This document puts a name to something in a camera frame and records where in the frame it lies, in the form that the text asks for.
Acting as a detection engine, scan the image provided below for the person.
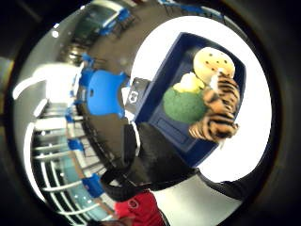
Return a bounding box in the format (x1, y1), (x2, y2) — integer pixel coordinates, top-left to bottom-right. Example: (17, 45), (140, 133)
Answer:
(112, 189), (171, 226)

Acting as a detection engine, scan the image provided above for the green plush toy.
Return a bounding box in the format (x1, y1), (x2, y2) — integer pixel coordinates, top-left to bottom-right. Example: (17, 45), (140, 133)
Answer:
(162, 86), (208, 125)

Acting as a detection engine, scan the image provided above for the dark blue plastic bin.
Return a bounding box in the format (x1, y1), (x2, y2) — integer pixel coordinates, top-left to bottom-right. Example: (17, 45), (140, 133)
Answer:
(133, 31), (247, 169)

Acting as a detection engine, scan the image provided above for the black box with white label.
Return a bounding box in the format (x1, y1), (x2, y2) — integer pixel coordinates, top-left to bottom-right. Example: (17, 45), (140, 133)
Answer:
(124, 76), (152, 117)

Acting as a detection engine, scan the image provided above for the blue plastic chair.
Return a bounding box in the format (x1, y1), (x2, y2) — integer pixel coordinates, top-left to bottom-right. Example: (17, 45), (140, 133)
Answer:
(117, 7), (132, 23)
(81, 52), (96, 69)
(82, 173), (105, 200)
(86, 69), (130, 120)
(67, 137), (86, 153)

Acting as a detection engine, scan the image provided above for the striped tiger plush toy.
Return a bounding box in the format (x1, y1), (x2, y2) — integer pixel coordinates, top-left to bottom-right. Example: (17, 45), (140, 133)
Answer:
(187, 73), (242, 144)

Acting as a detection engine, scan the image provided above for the small yellow plush toy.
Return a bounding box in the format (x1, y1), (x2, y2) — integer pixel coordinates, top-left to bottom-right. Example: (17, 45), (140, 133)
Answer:
(173, 72), (205, 94)

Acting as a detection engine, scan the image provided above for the white metal railing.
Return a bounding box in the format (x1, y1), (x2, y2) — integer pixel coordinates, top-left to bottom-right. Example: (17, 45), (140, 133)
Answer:
(23, 99), (106, 224)

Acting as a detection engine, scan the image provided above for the cream spotted plush toy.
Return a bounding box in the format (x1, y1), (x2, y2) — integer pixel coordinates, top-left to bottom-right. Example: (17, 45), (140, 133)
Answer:
(192, 46), (236, 85)

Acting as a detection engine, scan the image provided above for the dark green table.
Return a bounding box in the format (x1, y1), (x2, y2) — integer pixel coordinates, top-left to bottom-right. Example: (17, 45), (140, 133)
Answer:
(74, 2), (124, 36)

